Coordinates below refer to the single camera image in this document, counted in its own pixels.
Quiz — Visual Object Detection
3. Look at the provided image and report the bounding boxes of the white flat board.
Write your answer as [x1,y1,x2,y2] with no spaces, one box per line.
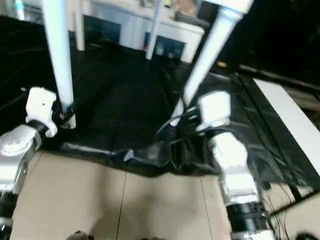
[252,77,320,160]

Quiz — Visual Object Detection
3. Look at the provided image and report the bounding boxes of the black work mat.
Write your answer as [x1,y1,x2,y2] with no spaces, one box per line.
[0,15,320,190]

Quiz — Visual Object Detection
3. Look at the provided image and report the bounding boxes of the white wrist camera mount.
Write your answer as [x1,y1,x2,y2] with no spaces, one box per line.
[24,87,59,139]
[194,91,233,134]

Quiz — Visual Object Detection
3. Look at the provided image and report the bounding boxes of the white low cabinet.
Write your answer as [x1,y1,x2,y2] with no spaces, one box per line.
[74,0,206,64]

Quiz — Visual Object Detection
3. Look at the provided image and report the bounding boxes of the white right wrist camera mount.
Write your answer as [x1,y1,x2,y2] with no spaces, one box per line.
[194,91,233,134]

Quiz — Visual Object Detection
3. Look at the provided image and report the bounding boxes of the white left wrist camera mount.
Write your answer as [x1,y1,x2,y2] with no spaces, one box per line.
[24,87,59,139]

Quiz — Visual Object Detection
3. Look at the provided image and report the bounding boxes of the black folding stand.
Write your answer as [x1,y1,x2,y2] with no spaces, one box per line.
[270,184,320,217]

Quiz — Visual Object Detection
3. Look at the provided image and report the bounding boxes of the beige plush toy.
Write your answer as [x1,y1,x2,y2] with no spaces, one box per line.
[176,0,199,16]

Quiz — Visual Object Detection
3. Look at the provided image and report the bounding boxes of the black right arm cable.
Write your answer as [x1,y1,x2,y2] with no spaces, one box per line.
[154,109,202,142]

